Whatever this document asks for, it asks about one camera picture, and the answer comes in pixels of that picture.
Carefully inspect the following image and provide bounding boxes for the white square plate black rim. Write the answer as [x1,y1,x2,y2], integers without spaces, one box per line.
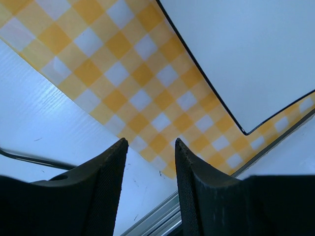
[158,0,315,135]

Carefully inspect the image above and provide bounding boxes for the yellow white checkered cloth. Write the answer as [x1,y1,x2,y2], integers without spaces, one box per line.
[0,0,315,178]

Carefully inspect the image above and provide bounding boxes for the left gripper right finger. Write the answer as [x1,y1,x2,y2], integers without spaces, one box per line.
[175,139,315,236]

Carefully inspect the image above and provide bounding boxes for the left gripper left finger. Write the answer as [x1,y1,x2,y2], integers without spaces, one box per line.
[0,138,128,236]

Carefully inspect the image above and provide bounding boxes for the aluminium front rail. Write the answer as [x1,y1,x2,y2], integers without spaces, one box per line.
[126,112,315,236]

